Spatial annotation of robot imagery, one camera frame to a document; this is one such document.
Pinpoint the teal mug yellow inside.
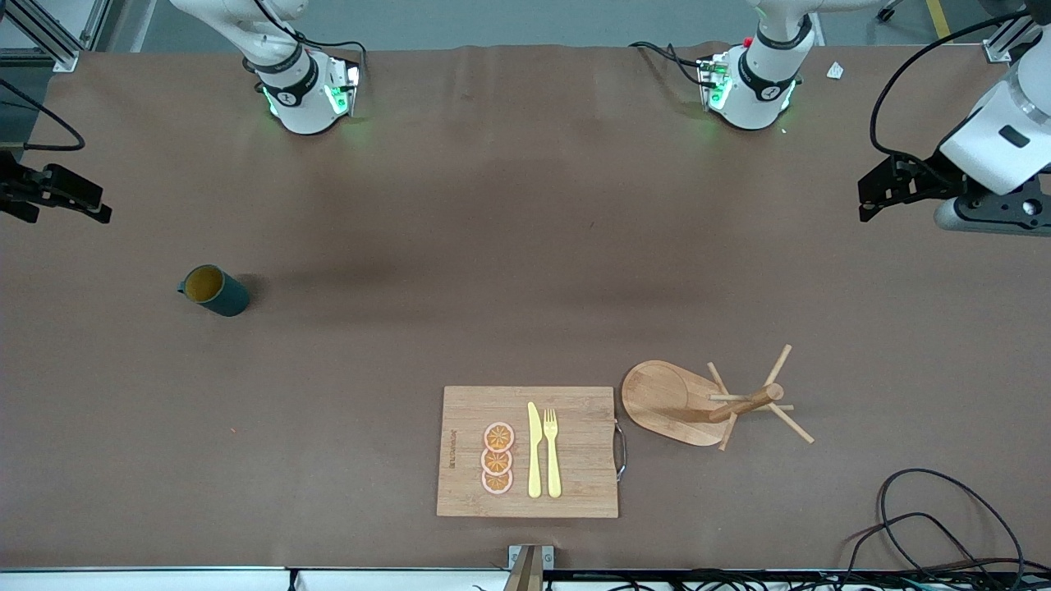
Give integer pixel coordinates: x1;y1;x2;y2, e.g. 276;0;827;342
177;263;250;318

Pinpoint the wooden mug rack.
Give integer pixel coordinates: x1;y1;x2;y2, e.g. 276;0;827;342
621;344;815;451

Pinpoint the brown table mat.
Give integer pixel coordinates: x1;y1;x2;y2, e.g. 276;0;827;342
0;41;1051;571

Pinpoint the wooden cutting board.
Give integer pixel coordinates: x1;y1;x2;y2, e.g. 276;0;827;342
436;386;628;519

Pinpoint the yellow plastic fork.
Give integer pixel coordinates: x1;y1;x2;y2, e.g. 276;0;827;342
543;408;562;499

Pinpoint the yellow plastic knife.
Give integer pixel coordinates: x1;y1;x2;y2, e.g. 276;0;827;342
527;401;544;499

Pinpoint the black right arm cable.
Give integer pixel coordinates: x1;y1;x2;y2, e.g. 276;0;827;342
0;78;86;153

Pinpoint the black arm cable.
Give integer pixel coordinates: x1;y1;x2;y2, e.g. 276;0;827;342
870;11;1029;158
0;78;86;153

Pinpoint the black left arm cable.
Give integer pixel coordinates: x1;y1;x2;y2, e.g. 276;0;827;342
870;11;1029;158

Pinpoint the aluminium frame profile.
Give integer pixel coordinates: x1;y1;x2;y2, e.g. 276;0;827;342
0;0;112;73
983;12;1037;64

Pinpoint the black left base cable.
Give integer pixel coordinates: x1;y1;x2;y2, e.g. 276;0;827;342
629;40;709;88

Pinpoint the black base cable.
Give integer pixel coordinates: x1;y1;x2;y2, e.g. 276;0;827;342
253;0;369;71
629;40;709;88

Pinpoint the black looped cable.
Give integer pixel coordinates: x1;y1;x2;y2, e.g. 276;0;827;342
844;511;990;580
877;468;1027;588

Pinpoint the black right base cable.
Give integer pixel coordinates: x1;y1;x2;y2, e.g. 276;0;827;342
253;0;369;71

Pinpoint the white table edge rail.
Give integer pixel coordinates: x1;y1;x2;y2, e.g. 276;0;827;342
0;566;1051;591

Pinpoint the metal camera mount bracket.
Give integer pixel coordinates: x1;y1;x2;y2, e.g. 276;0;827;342
507;544;555;591

